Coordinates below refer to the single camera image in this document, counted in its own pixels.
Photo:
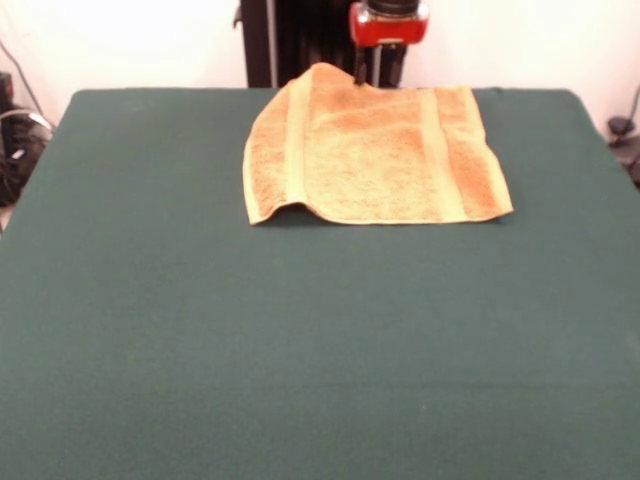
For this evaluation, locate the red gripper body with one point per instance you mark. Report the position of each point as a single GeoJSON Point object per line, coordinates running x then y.
{"type": "Point", "coordinates": [390, 31]}

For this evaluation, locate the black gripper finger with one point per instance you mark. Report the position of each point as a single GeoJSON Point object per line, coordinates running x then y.
{"type": "Point", "coordinates": [359, 65]}
{"type": "Point", "coordinates": [369, 62]}

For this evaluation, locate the tan terry towel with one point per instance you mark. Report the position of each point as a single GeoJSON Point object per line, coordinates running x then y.
{"type": "Point", "coordinates": [370, 160]}

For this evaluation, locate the black floor equipment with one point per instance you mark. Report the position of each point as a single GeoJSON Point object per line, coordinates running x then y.
{"type": "Point", "coordinates": [20, 165]}
{"type": "Point", "coordinates": [620, 125]}

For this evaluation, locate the dark green table cloth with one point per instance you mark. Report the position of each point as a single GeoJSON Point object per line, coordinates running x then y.
{"type": "Point", "coordinates": [150, 300]}

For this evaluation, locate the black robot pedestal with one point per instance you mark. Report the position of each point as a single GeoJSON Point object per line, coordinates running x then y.
{"type": "Point", "coordinates": [260, 50]}

